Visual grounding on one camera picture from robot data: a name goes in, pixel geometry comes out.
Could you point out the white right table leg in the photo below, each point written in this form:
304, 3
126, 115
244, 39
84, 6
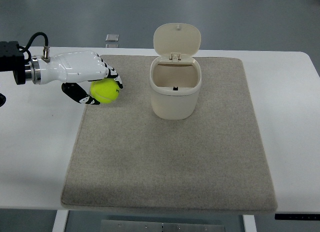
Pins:
249, 223

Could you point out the beige lidded bin box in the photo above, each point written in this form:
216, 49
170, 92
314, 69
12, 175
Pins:
175, 76

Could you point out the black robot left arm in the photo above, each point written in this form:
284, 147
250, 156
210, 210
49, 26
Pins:
12, 58

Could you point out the grey fabric mat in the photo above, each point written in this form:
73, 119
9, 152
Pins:
125, 157

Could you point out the white left table leg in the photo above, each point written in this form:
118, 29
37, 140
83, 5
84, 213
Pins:
60, 221

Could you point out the floor socket plate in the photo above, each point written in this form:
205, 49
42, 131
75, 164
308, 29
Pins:
112, 37

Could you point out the black desk control panel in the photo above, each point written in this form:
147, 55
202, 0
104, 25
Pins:
297, 217

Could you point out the white table leg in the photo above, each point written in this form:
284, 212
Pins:
249, 223
60, 221

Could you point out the yellow tennis ball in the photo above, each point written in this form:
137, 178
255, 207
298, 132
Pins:
105, 91

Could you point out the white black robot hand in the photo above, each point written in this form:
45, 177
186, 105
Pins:
71, 68

